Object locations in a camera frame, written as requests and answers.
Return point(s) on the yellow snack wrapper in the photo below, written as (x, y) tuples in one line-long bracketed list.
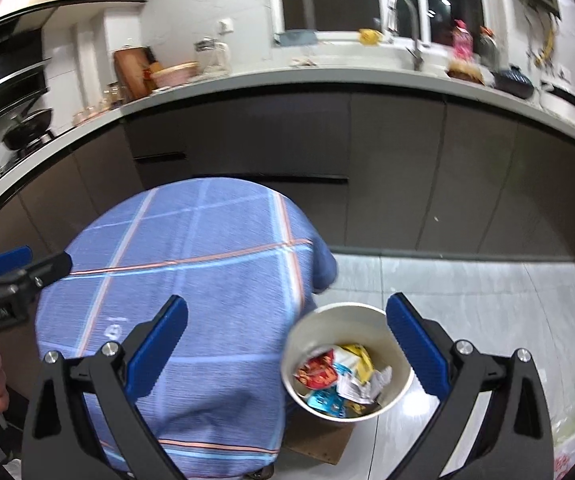
[(353, 359)]

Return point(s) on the red snack bag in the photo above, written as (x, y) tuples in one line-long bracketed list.
[(318, 372)]

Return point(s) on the wooden cutting board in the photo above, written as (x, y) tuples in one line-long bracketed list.
[(132, 68)]

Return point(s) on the blue plaid tablecloth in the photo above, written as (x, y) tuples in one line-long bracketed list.
[(247, 262)]

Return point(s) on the white paper leaflet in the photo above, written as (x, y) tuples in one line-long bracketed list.
[(350, 387)]

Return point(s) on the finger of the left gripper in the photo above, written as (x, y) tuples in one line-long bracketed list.
[(45, 272), (15, 259)]

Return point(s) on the chrome sink faucet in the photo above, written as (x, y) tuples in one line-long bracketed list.
[(393, 28)]

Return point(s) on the pink bowl on counter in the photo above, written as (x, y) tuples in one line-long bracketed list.
[(175, 76)]

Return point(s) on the yellow sponge on sill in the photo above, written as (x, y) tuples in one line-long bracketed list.
[(370, 37)]

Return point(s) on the white trash bin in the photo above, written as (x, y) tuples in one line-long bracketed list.
[(337, 325)]

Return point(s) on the black range hood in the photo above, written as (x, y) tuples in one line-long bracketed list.
[(21, 39)]

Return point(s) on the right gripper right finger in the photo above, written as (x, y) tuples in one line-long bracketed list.
[(514, 440)]

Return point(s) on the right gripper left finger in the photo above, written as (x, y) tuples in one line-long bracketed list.
[(60, 441)]

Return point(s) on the pink detergent bottle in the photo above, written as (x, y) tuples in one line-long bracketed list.
[(462, 42)]

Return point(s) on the blue white snack bag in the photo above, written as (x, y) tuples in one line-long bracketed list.
[(328, 402)]

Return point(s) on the grey kitchen counter cabinets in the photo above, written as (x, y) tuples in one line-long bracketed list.
[(405, 163)]

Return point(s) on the brown cardboard sheet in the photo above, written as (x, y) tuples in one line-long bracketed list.
[(316, 438)]

